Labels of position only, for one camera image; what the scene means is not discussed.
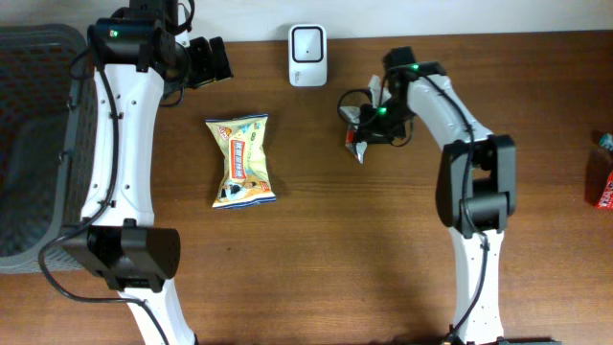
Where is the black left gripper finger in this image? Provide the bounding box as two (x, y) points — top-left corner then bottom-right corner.
(209, 36), (234, 81)
(190, 37), (215, 88)

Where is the silver foil packet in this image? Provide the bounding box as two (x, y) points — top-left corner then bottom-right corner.
(336, 75), (385, 164)

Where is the yellow chip bag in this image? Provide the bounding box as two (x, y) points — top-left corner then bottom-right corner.
(206, 113), (276, 209)

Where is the blue mouthwash bottle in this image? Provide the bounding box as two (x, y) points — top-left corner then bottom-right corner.
(599, 133), (613, 151)

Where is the red snack bag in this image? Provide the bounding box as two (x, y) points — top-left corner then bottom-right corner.
(596, 172), (613, 210)

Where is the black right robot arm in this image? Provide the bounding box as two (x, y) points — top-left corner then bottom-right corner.
(337, 47), (516, 344)

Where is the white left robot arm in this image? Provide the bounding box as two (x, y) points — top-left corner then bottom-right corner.
(60, 1), (232, 344)

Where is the white black barcode scanner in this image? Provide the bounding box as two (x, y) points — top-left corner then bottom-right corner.
(287, 24), (328, 87)

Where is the grey plastic mesh basket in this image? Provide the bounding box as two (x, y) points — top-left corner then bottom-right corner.
(1, 24), (97, 274)

